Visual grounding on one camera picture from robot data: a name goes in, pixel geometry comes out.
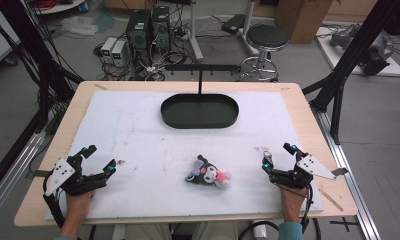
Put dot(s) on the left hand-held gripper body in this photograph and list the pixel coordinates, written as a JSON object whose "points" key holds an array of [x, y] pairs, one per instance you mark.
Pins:
{"points": [[59, 173]]}

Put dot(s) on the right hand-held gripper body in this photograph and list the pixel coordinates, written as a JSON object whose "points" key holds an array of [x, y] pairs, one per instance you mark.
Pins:
{"points": [[293, 176]]}

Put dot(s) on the silver metal carabiner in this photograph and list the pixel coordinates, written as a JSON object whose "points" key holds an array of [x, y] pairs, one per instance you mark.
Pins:
{"points": [[267, 154]]}

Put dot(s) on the black and pink plush toy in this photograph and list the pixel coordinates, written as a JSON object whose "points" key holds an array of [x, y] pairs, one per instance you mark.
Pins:
{"points": [[208, 175]]}

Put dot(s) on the black hook rack with tray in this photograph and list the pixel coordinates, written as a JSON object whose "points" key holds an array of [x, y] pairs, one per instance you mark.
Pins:
{"points": [[199, 111]]}

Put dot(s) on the person's right hand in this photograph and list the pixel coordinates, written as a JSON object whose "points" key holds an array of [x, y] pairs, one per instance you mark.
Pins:
{"points": [[292, 203]]}

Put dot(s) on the person's left hand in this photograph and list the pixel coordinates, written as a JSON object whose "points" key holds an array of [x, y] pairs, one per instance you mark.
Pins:
{"points": [[77, 206]]}

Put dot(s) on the dark tape tab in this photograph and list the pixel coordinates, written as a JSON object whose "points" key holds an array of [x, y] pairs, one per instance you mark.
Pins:
{"points": [[38, 173]]}

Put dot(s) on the thin wooden stick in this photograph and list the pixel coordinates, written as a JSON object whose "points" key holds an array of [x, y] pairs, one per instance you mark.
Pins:
{"points": [[331, 200]]}

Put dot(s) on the grey tape tab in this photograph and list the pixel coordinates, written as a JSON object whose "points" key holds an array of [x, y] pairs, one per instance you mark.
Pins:
{"points": [[340, 171]]}

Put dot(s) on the white foam board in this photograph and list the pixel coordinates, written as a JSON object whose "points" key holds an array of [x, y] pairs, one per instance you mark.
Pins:
{"points": [[161, 160]]}

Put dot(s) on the person's legs in beige trousers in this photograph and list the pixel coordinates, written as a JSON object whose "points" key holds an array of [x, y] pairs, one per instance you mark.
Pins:
{"points": [[148, 232]]}

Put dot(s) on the white floor board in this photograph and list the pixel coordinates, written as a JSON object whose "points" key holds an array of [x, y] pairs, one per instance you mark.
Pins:
{"points": [[334, 56]]}

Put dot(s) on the white power supply unit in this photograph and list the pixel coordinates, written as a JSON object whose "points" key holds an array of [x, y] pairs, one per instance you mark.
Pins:
{"points": [[119, 53], [108, 49]]}

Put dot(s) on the black round stool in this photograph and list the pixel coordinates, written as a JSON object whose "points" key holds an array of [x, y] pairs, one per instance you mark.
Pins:
{"points": [[267, 36]]}

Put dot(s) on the white plastic bag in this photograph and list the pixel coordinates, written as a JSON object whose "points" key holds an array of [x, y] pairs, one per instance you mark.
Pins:
{"points": [[78, 25]]}

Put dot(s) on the grey machine on board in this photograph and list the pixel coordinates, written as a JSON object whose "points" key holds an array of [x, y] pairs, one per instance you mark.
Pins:
{"points": [[374, 50]]}

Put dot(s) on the cardboard box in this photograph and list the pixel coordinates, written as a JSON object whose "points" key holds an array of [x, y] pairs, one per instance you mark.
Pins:
{"points": [[303, 20]]}

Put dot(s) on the white desk leg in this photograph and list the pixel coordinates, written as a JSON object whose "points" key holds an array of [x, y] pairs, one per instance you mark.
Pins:
{"points": [[194, 33], [248, 26]]}

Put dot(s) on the large black computer tower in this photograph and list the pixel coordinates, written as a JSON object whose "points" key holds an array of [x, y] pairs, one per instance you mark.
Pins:
{"points": [[139, 30]]}

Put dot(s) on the black flat case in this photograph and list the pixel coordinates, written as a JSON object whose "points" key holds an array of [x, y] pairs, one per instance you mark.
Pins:
{"points": [[234, 24]]}

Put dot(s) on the slim black computer tower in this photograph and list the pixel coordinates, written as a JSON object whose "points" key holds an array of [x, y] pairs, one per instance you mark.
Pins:
{"points": [[161, 28]]}

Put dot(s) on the round white table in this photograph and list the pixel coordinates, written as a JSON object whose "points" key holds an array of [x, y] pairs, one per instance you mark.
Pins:
{"points": [[61, 7]]}

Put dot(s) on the aluminium rail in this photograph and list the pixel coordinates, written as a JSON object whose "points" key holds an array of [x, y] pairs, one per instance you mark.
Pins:
{"points": [[11, 170], [349, 180]]}

